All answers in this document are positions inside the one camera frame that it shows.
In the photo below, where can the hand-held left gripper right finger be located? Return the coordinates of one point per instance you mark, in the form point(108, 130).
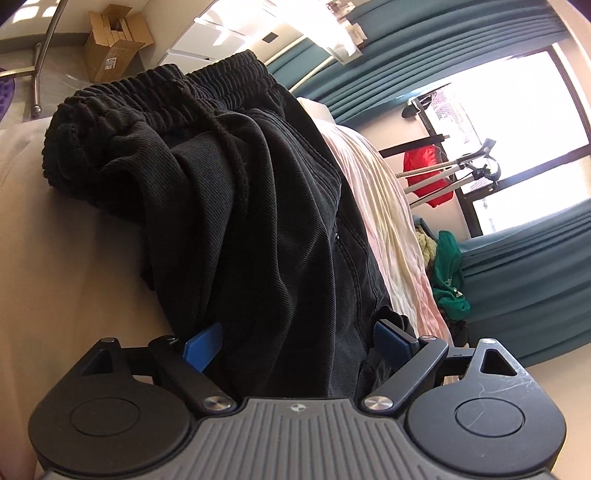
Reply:
point(390, 341)

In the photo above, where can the dark wall socket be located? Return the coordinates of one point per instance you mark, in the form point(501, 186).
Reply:
point(270, 38)

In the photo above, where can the black pants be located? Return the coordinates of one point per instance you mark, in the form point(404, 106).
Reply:
point(258, 207)

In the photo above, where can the garment steamer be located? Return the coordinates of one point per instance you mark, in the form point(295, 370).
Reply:
point(461, 170)

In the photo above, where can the purple cushion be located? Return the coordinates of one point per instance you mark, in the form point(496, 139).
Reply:
point(7, 87)

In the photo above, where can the metal chair leg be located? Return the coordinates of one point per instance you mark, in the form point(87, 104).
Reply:
point(41, 50)

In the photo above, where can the cardboard box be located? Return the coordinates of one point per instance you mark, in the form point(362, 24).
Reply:
point(113, 44)

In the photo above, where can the dark clothes pile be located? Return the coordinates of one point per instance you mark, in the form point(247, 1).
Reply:
point(457, 330)

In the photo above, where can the black framed window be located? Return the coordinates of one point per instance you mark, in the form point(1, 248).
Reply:
point(508, 115)

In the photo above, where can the black clothes rack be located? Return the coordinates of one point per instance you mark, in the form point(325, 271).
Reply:
point(425, 129)

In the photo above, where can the red garment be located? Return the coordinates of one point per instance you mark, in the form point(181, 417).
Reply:
point(425, 170)

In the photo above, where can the pastel bed sheet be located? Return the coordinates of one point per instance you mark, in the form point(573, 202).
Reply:
point(392, 207)

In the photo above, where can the white drawer chest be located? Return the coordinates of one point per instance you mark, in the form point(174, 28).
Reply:
point(217, 32)

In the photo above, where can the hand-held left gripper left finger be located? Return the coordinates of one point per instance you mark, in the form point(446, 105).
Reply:
point(203, 344)

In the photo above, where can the green garment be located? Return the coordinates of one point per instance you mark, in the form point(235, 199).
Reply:
point(448, 277)

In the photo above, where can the yellow knitted garment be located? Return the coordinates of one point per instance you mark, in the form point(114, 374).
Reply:
point(425, 240)

